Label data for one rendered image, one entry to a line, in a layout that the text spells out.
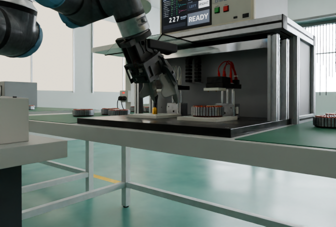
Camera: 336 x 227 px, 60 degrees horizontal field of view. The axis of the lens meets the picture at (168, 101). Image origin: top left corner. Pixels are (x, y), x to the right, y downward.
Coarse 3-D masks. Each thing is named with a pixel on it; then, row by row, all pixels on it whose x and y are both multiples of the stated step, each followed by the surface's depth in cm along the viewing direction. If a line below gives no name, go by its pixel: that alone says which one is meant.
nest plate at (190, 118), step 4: (180, 116) 98; (184, 116) 98; (188, 116) 98; (192, 116) 98; (208, 116) 98; (220, 116) 98; (224, 116) 98; (228, 116) 98; (232, 116) 98; (236, 116) 100; (188, 120) 95; (192, 120) 94; (196, 120) 93; (200, 120) 92; (204, 120) 92; (208, 120) 91; (212, 120) 90; (216, 120) 90; (220, 120) 91; (224, 120) 93; (228, 120) 96
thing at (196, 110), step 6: (192, 108) 98; (198, 108) 95; (204, 108) 94; (210, 108) 94; (216, 108) 94; (222, 108) 97; (192, 114) 98; (198, 114) 95; (204, 114) 94; (210, 114) 94; (216, 114) 94; (222, 114) 97
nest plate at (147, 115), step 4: (128, 116) 113; (132, 116) 112; (136, 116) 111; (140, 116) 109; (144, 116) 108; (148, 116) 107; (152, 116) 105; (156, 116) 104; (160, 116) 106; (164, 116) 108; (168, 116) 110; (172, 116) 112; (176, 116) 114
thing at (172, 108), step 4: (168, 104) 126; (172, 104) 124; (176, 104) 123; (180, 104) 122; (184, 104) 124; (168, 108) 126; (172, 108) 124; (176, 108) 123; (180, 108) 122; (184, 108) 124; (168, 112) 126; (172, 112) 124; (176, 112) 123; (180, 112) 122; (184, 112) 124
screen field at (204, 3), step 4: (200, 0) 116; (204, 0) 115; (208, 0) 114; (188, 4) 120; (192, 4) 119; (196, 4) 117; (200, 4) 116; (204, 4) 115; (208, 4) 114; (188, 8) 120; (192, 8) 119; (196, 8) 117
